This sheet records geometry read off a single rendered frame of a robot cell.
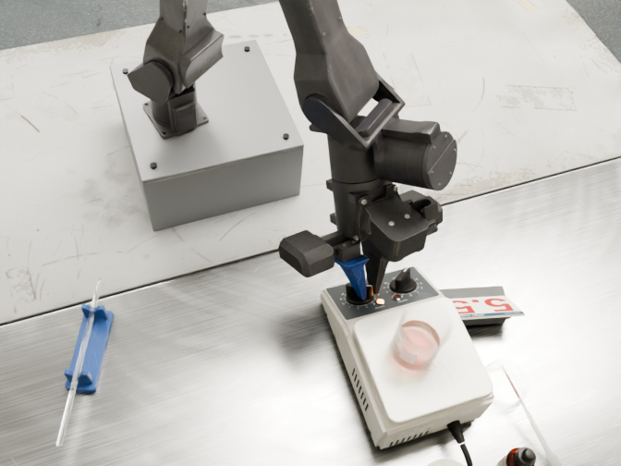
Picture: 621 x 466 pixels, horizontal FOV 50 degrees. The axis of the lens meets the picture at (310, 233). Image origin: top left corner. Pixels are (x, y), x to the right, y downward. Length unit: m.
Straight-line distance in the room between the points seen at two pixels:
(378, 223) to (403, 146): 0.08
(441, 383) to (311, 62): 0.35
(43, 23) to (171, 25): 1.96
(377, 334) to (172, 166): 0.32
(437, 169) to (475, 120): 0.44
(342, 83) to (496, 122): 0.49
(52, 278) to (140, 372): 0.17
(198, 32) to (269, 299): 0.33
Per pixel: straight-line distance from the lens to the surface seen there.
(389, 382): 0.71
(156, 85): 0.79
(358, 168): 0.68
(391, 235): 0.66
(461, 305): 0.85
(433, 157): 0.64
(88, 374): 0.79
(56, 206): 0.95
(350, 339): 0.75
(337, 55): 0.63
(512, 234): 0.95
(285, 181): 0.89
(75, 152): 1.01
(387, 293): 0.80
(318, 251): 0.69
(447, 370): 0.73
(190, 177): 0.83
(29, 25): 2.70
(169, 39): 0.75
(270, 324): 0.82
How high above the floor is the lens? 1.64
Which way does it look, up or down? 56 degrees down
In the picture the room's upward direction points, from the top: 7 degrees clockwise
